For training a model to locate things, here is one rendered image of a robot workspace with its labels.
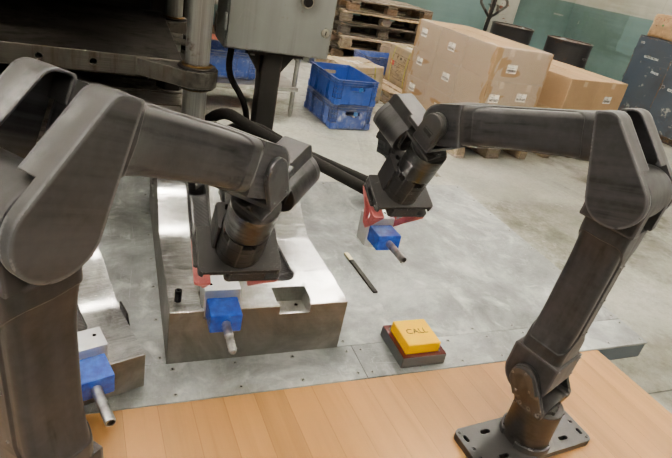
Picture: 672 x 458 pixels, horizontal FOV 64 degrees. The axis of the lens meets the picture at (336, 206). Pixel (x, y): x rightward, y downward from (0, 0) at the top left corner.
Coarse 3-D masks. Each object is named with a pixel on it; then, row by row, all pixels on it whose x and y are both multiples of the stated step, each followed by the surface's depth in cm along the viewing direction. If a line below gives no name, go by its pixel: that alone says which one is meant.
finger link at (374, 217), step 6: (366, 186) 88; (366, 192) 87; (366, 198) 87; (372, 198) 86; (366, 204) 90; (372, 204) 86; (366, 210) 91; (372, 210) 86; (366, 216) 92; (372, 216) 85; (378, 216) 85; (366, 222) 91; (372, 222) 88
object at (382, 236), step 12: (360, 216) 95; (384, 216) 93; (360, 228) 95; (372, 228) 91; (384, 228) 92; (360, 240) 95; (372, 240) 91; (384, 240) 90; (396, 240) 91; (396, 252) 87
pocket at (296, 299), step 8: (272, 288) 81; (280, 288) 81; (288, 288) 82; (296, 288) 82; (304, 288) 82; (280, 296) 82; (288, 296) 82; (296, 296) 83; (304, 296) 82; (280, 304) 82; (288, 304) 82; (296, 304) 83; (304, 304) 82; (280, 312) 78; (288, 312) 78; (296, 312) 79; (304, 312) 79
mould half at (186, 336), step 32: (160, 192) 94; (160, 224) 90; (288, 224) 99; (160, 256) 86; (288, 256) 90; (160, 288) 85; (192, 288) 77; (256, 288) 80; (320, 288) 83; (192, 320) 73; (256, 320) 77; (288, 320) 79; (320, 320) 81; (192, 352) 75; (224, 352) 77; (256, 352) 79
